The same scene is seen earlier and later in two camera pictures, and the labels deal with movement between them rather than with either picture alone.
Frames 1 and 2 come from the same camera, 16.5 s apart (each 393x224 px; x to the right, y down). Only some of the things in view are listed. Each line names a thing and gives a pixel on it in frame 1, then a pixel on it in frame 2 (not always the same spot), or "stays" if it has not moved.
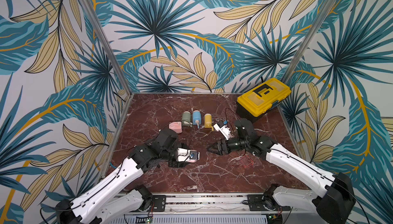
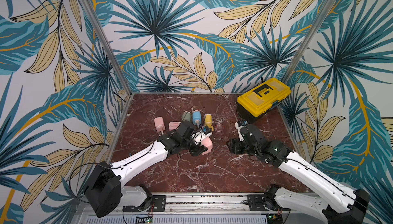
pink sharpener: x=191 y=156 to x=159 y=124
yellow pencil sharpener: x=208 y=121 stays
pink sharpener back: x=176 y=126 stays
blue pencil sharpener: x=196 y=118 stays
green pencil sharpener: x=186 y=118 stays
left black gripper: x=177 y=164 to x=198 y=150
